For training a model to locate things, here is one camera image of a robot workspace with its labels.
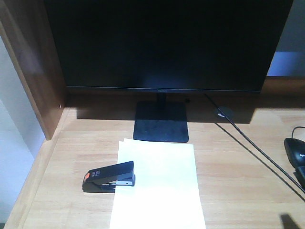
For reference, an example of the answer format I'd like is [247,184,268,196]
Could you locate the black mouse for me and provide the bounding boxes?
[284,138,305,168]

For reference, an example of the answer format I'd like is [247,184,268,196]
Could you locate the black monitor cable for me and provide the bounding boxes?
[203,93,305,194]

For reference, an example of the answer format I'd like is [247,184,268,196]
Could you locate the grey desk cable grommet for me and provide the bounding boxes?
[214,106,234,118]

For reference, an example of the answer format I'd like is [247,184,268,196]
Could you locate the white paper sheets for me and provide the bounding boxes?
[110,139,206,229]

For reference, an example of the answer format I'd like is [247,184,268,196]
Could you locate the black monitor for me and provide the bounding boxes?
[44,0,293,143]

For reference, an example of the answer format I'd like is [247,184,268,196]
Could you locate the black stapler with orange button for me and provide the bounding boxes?
[82,161,135,193]

